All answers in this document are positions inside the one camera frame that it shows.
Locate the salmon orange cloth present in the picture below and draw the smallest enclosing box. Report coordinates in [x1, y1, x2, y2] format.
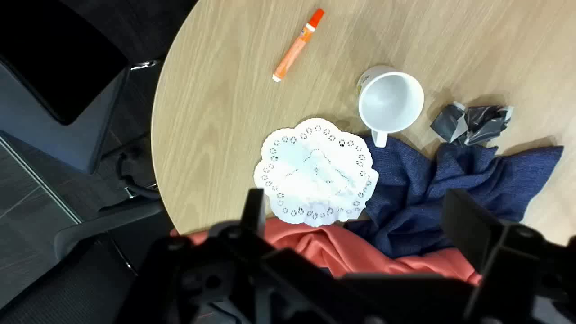
[168, 217, 483, 289]

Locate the orange marker pen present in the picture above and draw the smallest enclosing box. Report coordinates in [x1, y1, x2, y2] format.
[271, 10, 325, 84]

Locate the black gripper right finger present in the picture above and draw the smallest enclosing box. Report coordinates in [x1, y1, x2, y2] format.
[440, 190, 505, 287]

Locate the black office chair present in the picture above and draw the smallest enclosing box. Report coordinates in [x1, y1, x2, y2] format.
[0, 69, 159, 309]

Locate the crumpled dark foil wrapper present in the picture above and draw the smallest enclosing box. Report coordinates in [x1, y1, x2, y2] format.
[429, 102, 512, 147]

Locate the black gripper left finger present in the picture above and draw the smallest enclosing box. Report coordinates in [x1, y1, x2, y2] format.
[240, 190, 264, 237]

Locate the round wooden table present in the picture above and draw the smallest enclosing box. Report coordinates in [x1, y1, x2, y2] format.
[150, 0, 576, 240]

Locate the white paper doily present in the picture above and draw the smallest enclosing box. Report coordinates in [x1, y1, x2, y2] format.
[253, 120, 379, 228]

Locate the navy blue cloth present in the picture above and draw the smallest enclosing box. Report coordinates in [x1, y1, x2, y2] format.
[347, 138, 563, 258]

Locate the white mug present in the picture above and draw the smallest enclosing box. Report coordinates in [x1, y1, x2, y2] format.
[357, 66, 424, 148]

